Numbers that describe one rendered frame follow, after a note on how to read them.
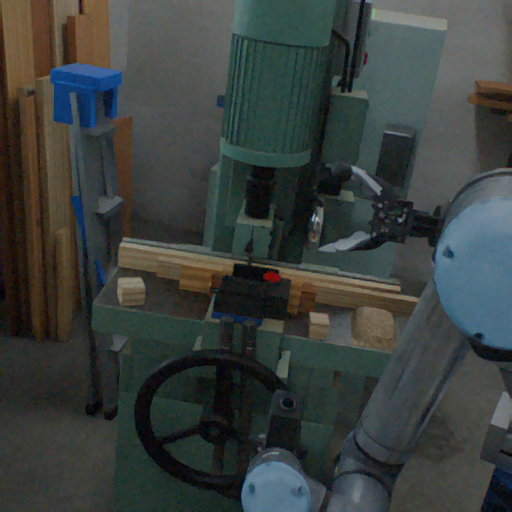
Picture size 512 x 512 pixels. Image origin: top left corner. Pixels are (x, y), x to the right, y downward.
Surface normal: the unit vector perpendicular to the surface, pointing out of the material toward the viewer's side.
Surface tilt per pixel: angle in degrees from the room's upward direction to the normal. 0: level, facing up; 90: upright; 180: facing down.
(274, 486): 61
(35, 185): 87
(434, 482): 0
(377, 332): 32
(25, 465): 0
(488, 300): 84
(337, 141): 90
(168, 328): 90
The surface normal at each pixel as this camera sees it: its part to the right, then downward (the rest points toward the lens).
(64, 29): 0.96, 0.16
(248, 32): -0.63, 0.25
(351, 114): -0.11, 0.40
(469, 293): -0.34, 0.24
